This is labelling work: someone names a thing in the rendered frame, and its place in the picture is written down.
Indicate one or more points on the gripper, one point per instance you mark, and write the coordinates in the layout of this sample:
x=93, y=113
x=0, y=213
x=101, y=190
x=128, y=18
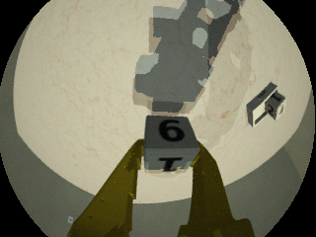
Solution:
x=109, y=214

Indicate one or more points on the grey cube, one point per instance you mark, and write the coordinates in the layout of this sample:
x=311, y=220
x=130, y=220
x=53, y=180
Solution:
x=275, y=105
x=170, y=145

